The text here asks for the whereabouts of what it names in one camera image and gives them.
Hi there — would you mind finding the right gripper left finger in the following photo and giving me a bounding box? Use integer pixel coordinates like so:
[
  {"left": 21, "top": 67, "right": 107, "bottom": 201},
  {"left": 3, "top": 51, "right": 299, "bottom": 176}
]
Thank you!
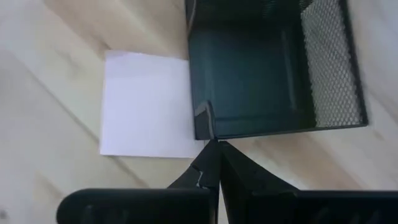
[{"left": 55, "top": 139, "right": 220, "bottom": 224}]

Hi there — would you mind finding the black mesh desk organizer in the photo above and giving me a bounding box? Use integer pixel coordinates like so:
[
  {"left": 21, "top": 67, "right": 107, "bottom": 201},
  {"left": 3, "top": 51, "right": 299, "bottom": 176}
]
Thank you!
[{"left": 185, "top": 0, "right": 369, "bottom": 141}]

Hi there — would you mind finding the pink sticky note pad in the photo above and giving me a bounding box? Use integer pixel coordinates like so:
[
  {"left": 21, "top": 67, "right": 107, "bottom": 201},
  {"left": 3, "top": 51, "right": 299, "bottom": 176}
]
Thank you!
[{"left": 99, "top": 49, "right": 206, "bottom": 159}]

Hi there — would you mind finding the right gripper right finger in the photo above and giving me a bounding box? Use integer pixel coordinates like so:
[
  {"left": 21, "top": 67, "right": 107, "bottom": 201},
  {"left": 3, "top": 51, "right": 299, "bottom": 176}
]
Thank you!
[{"left": 218, "top": 141, "right": 398, "bottom": 224}]

